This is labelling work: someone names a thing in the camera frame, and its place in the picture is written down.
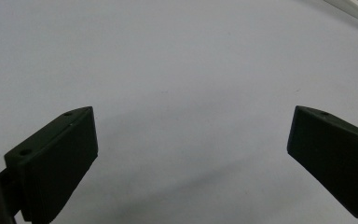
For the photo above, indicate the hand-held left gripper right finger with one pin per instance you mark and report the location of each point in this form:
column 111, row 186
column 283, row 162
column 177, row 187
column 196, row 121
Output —
column 335, row 155

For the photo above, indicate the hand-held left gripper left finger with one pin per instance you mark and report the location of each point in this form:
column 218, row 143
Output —
column 56, row 161

